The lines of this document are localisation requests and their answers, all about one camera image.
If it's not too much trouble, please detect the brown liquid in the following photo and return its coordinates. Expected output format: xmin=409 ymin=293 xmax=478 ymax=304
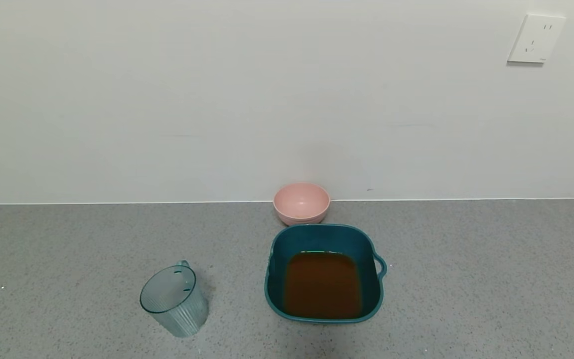
xmin=283 ymin=251 xmax=363 ymax=320

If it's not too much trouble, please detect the transparent blue ribbed plastic cup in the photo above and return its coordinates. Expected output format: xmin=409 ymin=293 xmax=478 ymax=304
xmin=140 ymin=260 xmax=210 ymax=339

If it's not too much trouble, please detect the pink bowl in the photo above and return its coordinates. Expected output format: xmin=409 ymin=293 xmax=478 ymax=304
xmin=273 ymin=182 xmax=331 ymax=226

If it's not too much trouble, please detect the teal square plastic basin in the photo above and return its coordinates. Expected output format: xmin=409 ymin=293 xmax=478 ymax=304
xmin=264 ymin=223 xmax=388 ymax=325

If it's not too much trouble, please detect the white wall socket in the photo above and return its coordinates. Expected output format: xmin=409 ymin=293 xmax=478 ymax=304
xmin=507 ymin=13 xmax=567 ymax=64

